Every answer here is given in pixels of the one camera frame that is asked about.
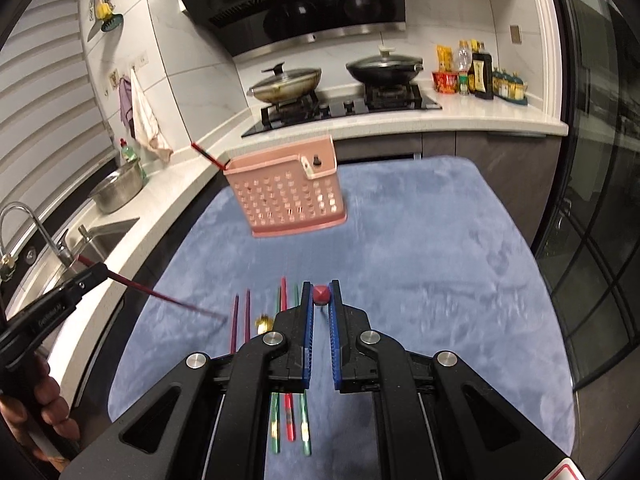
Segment green chopstick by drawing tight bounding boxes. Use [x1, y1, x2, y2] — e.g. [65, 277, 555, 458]
[270, 286, 283, 455]
[294, 285, 313, 458]

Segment red spoon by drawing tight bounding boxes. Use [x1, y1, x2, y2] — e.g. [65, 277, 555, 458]
[312, 284, 334, 332]

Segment pink perforated utensil basket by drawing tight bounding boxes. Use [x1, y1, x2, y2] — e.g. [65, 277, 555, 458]
[222, 134, 348, 239]

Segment stainless steel sink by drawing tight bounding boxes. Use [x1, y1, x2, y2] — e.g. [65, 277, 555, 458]
[59, 217, 141, 282]

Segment blue plush mat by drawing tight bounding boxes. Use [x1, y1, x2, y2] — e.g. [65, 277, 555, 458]
[107, 156, 576, 480]

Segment white pink towel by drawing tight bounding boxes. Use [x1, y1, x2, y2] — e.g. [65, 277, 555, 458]
[130, 67, 175, 164]

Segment dark red chopstick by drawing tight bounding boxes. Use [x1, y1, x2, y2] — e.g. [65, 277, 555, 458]
[76, 255, 227, 320]

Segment black framed glass door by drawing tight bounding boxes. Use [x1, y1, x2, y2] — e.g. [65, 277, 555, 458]
[532, 0, 640, 392]

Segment black gas stove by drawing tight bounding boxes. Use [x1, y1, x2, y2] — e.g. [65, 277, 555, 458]
[241, 82, 443, 139]

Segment chrome faucet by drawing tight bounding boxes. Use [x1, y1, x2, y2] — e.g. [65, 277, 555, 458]
[0, 202, 71, 282]

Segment white window blinds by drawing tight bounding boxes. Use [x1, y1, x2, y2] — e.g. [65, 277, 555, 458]
[0, 0, 124, 281]

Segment glass pan lid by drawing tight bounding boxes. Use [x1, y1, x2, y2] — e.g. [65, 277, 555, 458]
[250, 62, 321, 92]

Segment teal yellow dish brush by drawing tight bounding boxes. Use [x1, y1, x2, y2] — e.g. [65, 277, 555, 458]
[97, 2, 124, 32]

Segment teal spice jar rack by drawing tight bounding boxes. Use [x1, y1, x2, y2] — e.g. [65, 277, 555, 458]
[492, 67, 530, 106]

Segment glass wok lid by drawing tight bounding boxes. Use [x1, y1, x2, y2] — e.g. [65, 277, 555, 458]
[347, 46, 418, 71]

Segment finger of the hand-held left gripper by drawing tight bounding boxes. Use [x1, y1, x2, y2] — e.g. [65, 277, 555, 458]
[59, 263, 110, 307]

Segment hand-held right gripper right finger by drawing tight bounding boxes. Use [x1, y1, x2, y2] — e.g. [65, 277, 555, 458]
[327, 279, 586, 480]

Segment black range hood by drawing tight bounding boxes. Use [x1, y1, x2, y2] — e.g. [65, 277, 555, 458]
[174, 0, 407, 56]

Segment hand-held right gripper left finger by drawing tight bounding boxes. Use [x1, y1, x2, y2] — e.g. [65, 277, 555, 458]
[65, 282, 316, 480]

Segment black wok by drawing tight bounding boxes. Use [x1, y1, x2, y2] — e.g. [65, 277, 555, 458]
[346, 57, 425, 86]

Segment dark soy sauce bottle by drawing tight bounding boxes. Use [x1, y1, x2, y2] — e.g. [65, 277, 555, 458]
[472, 42, 495, 100]

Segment green dish soap bottle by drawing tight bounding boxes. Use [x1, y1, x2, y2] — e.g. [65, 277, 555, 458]
[119, 138, 148, 184]

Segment dark kitchen cabinet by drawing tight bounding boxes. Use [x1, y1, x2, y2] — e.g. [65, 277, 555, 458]
[334, 130, 564, 257]

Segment person's left hand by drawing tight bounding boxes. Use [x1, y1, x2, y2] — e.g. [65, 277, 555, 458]
[0, 360, 82, 467]

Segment white kitchen countertop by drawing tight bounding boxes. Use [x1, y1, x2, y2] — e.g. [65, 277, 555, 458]
[0, 91, 571, 441]

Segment red black chopstick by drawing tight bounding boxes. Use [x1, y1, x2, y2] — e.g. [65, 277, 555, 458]
[191, 142, 231, 171]

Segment purple cloth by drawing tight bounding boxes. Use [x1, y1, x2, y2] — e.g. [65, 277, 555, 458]
[119, 76, 135, 139]

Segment stainless steel bowl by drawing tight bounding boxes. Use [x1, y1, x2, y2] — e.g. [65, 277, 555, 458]
[88, 162, 145, 215]

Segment red instant noodle cup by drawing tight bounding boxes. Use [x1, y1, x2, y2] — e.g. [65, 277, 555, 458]
[432, 71, 460, 95]

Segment bronze frying pan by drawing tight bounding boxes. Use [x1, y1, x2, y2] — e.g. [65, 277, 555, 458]
[247, 72, 322, 104]

